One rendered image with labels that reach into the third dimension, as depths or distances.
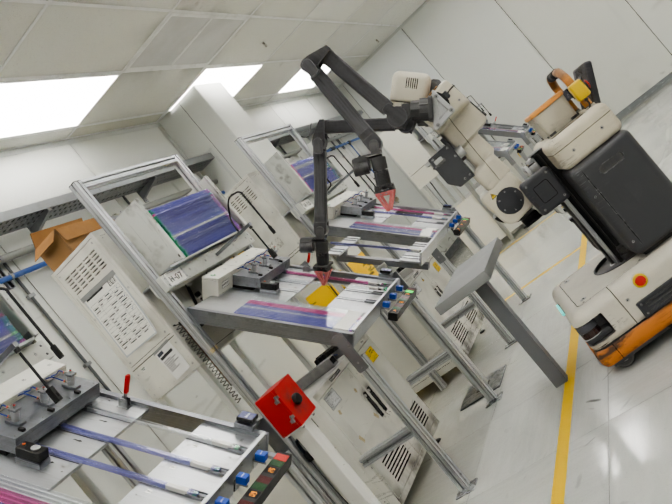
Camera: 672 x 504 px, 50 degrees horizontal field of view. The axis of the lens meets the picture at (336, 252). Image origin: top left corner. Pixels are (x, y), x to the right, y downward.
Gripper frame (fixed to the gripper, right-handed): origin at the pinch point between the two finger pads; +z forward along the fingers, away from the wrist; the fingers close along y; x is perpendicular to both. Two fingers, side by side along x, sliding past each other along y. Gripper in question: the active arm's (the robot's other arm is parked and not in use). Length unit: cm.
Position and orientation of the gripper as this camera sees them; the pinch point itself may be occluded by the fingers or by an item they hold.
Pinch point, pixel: (324, 283)
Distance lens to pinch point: 325.1
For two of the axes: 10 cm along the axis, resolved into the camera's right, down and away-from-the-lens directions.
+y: -3.3, 2.5, -9.1
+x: 9.4, 0.3, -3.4
